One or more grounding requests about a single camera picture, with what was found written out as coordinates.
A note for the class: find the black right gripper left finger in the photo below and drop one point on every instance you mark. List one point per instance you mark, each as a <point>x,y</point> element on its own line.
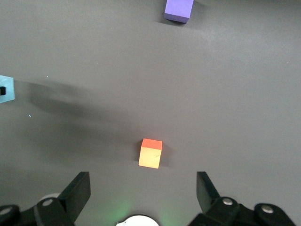
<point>77,195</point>

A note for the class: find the purple foam block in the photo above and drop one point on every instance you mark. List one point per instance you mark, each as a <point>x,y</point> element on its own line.
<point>178,9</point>

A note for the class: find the light blue foam block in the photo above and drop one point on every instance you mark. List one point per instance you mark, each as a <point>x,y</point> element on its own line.
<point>8,82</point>

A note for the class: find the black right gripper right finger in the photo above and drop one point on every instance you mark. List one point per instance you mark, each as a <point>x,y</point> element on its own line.
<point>207,195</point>

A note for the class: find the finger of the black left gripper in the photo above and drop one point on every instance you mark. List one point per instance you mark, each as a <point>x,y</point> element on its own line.
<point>2,91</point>

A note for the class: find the orange foam block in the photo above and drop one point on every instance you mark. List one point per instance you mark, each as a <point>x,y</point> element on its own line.
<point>150,155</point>

